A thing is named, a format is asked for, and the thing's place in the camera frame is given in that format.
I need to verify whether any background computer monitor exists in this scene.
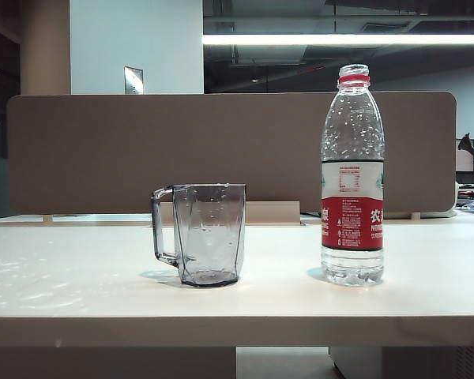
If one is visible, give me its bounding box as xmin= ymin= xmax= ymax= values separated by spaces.
xmin=456 ymin=138 xmax=474 ymax=173

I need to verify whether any transparent grey plastic mug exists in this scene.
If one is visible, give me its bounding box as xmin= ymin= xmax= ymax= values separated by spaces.
xmin=150 ymin=182 xmax=247 ymax=288

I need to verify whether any beige table leg panel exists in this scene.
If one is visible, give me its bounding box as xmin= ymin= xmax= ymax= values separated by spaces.
xmin=0 ymin=346 xmax=237 ymax=379

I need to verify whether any brown desk partition panel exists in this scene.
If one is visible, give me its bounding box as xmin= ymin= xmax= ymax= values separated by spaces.
xmin=6 ymin=91 xmax=458 ymax=216

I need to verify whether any white ceiling light strip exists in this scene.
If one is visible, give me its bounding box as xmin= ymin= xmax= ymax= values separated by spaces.
xmin=202 ymin=33 xmax=474 ymax=46

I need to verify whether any clear red-label water bottle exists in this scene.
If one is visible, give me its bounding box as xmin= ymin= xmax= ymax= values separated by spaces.
xmin=320 ymin=64 xmax=386 ymax=287

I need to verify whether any silver wall plate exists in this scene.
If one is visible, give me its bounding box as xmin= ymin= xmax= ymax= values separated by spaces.
xmin=122 ymin=66 xmax=145 ymax=95

